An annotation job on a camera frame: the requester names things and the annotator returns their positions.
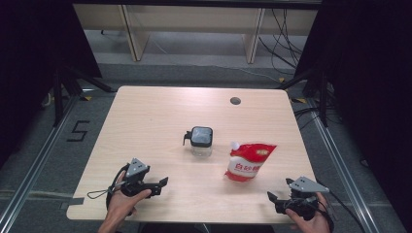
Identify black tripod stand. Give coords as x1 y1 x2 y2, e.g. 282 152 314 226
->
52 64 116 127
276 67 329 127

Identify thin grey cord loop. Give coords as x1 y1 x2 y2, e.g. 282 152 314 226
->
86 188 115 200

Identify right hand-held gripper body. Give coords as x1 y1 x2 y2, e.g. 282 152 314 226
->
275 176 330 221

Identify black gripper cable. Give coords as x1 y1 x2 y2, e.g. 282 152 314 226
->
315 179 367 233

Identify person's right hand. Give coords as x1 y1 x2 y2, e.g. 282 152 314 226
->
285 192 331 233

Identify aluminium floor rail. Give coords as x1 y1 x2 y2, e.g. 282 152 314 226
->
307 98 382 233
0 95 81 233

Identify light wooden shelf unit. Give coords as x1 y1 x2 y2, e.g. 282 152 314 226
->
72 3 320 64

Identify grey tape strip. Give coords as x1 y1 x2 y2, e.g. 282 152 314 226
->
61 197 86 210

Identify person's left hand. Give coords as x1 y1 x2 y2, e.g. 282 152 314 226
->
106 172 153 219

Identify black floor cables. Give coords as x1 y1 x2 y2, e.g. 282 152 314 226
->
292 106 343 130

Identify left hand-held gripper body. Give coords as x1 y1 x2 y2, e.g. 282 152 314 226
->
120 157 159 198

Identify glass jar with black lid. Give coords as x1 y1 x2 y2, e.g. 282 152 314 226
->
183 125 214 158

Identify black curtain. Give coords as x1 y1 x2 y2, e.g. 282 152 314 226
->
294 0 412 227
0 0 103 169

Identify bundle of black cables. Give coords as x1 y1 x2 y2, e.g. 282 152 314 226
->
258 9 307 77

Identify white cable coil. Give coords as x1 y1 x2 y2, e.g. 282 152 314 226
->
41 91 53 108

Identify red and white sugar pouch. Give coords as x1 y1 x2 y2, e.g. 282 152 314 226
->
223 140 277 183

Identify black wrist strap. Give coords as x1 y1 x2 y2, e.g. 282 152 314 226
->
319 200 335 232
105 163 130 216

